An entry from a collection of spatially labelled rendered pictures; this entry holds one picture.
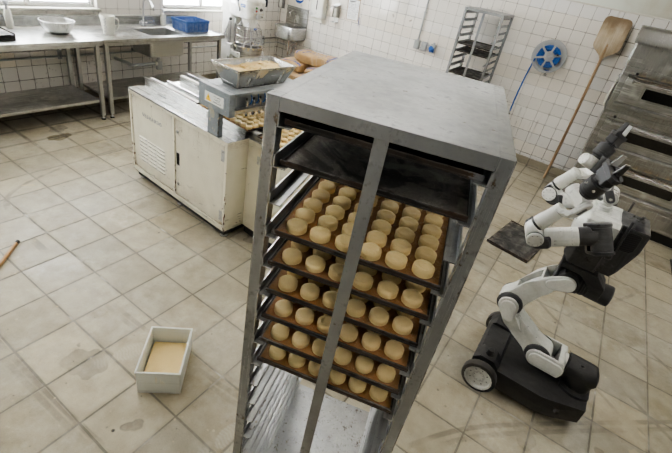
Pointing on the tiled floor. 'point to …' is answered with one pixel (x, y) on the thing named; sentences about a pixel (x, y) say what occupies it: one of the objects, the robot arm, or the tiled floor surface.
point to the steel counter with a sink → (20, 101)
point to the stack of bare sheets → (513, 242)
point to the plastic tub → (164, 360)
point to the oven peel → (614, 28)
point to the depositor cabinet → (189, 158)
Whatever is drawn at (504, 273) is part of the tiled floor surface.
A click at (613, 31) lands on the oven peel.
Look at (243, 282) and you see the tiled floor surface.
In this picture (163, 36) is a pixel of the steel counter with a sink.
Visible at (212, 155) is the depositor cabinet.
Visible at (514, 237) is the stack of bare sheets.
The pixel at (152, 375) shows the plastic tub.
